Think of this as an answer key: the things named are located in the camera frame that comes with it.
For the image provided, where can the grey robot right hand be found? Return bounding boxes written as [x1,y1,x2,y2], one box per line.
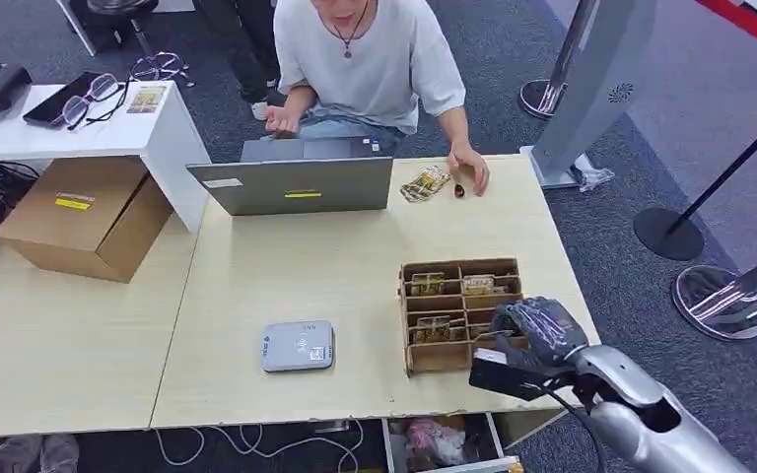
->
[489,296,590,371]

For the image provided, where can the person's right hand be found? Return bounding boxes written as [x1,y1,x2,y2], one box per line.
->
[263,103,303,140]

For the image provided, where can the person's left hand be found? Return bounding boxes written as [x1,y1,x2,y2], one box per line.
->
[446,143,492,198]

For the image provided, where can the loose stack of cards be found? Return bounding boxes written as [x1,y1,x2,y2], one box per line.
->
[399,164,452,205]

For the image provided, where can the grey laptop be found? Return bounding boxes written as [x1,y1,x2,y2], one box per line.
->
[185,135,395,218]

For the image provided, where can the card in wooden box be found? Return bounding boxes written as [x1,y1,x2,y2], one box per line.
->
[461,274,498,296]
[409,272,447,297]
[411,315,452,345]

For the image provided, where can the standing person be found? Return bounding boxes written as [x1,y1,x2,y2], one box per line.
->
[194,0,283,123]

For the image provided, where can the chrome stanchion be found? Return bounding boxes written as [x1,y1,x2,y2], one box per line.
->
[517,0,600,122]
[670,242,757,343]

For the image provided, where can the seated person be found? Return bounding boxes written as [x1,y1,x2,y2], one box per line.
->
[263,0,492,198]

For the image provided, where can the wooden card box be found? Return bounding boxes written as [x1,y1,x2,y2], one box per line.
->
[397,256,531,379]

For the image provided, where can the crumpled white plastic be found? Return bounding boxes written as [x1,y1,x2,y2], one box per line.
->
[569,155,616,194]

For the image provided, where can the white side table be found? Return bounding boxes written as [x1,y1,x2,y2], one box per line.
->
[0,80,213,234]

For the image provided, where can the single photo card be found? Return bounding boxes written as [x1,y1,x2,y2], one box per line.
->
[126,85,169,116]

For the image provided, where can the white kiosk pillar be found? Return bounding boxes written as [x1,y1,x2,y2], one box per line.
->
[520,0,658,191]

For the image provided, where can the pink bag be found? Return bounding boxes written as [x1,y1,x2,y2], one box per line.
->
[406,417,469,467]

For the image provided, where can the black stanchion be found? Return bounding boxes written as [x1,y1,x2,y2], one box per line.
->
[632,98,757,263]

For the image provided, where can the black stool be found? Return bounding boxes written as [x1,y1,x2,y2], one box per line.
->
[84,0,195,88]

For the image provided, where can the open white drawer box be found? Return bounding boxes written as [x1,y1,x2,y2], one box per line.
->
[380,411,524,473]

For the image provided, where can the black tablet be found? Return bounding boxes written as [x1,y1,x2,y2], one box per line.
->
[22,71,103,129]

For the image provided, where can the grey card reader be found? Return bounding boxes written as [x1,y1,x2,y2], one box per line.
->
[259,318,336,374]

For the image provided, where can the brown cardboard box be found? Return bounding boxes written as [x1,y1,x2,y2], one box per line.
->
[0,155,174,285]

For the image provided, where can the red barrier belt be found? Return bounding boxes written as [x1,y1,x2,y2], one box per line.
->
[697,0,757,61]

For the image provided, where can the grey shoe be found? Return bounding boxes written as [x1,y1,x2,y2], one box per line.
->
[0,435,44,473]
[39,433,82,473]

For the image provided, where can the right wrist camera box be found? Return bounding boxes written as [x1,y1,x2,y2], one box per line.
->
[467,347,580,403]

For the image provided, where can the black cord necklace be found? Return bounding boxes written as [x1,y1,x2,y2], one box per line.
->
[327,0,372,61]

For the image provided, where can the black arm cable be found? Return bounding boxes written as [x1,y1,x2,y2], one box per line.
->
[533,383,609,473]

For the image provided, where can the clear frame glasses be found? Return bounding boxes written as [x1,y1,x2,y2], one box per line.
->
[50,72,130,132]

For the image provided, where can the black coiled cable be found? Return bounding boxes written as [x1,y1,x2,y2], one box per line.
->
[0,160,41,228]

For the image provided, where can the white floor cable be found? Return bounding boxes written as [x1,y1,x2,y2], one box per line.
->
[155,419,368,469]

